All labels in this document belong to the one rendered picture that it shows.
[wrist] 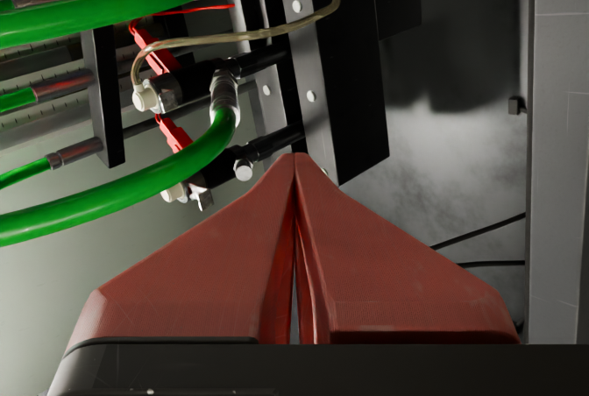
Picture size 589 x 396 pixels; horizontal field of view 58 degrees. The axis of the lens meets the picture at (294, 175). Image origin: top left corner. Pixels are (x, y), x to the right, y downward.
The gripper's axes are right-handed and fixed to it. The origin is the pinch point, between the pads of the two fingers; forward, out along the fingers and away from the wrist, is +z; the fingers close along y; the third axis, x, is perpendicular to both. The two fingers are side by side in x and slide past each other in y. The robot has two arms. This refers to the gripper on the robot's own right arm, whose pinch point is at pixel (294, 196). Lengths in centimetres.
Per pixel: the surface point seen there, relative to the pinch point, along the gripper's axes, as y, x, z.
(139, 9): 6.8, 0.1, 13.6
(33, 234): 11.3, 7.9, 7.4
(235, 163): 5.1, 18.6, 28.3
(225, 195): 11, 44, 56
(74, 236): 28, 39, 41
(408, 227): -15, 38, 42
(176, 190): 9.7, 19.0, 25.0
